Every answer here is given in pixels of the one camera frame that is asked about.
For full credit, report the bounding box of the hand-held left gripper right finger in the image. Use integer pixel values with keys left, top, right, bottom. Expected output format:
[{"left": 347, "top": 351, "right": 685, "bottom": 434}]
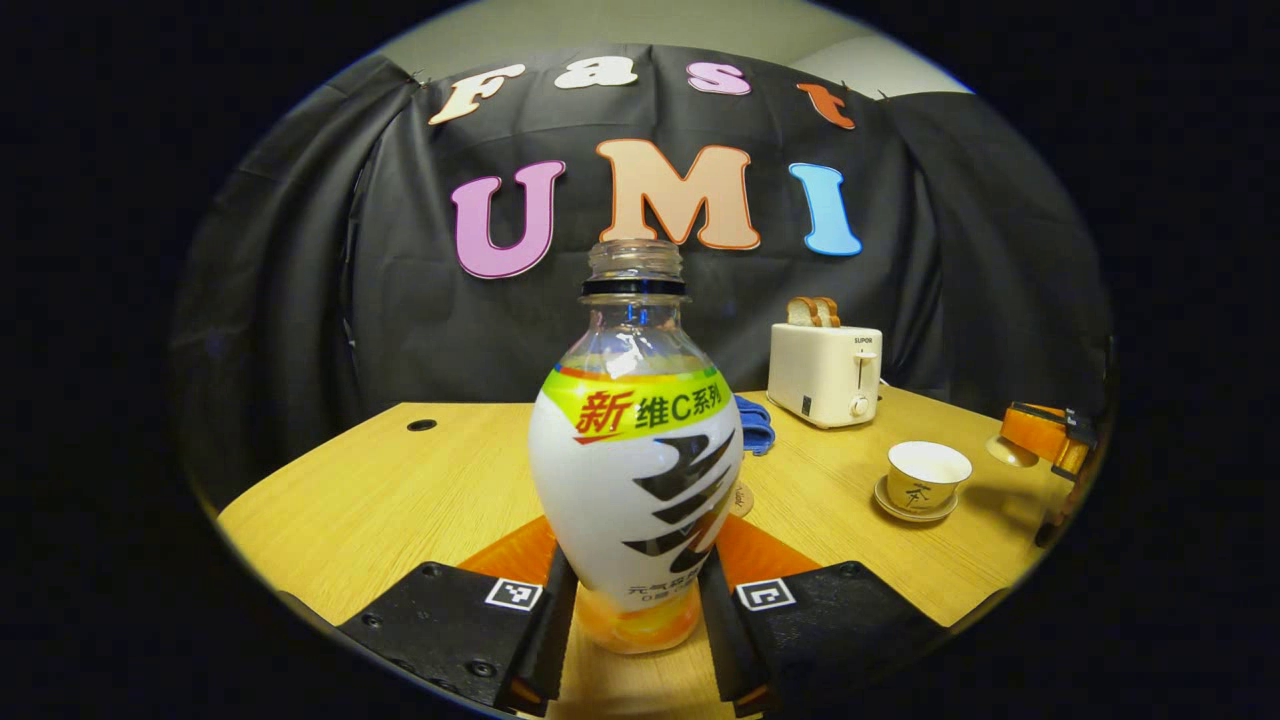
[{"left": 697, "top": 515, "right": 946, "bottom": 719}]

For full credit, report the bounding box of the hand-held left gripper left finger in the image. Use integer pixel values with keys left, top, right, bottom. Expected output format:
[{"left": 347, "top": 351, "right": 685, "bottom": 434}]
[{"left": 335, "top": 515, "right": 579, "bottom": 716}]

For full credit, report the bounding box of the cream teacup lid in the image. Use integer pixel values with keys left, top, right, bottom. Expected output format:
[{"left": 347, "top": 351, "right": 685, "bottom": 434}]
[{"left": 987, "top": 434, "right": 1042, "bottom": 469}]

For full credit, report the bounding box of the cream ceramic teacup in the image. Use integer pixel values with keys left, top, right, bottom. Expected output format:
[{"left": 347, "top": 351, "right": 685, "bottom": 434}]
[{"left": 887, "top": 441, "right": 973, "bottom": 516}]

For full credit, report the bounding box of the clear water bottle white label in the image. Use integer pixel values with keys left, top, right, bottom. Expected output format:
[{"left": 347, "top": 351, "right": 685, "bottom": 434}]
[{"left": 528, "top": 238, "right": 746, "bottom": 656}]

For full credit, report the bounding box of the cream ceramic saucer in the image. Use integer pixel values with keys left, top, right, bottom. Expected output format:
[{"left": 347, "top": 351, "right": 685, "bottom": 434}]
[{"left": 874, "top": 475, "right": 961, "bottom": 524}]

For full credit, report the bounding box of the white toaster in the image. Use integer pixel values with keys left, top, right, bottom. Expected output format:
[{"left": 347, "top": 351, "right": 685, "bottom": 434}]
[{"left": 767, "top": 322, "right": 884, "bottom": 430}]

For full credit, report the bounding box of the blue towel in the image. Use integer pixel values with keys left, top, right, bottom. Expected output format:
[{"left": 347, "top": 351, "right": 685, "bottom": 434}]
[{"left": 735, "top": 394, "right": 777, "bottom": 457}]

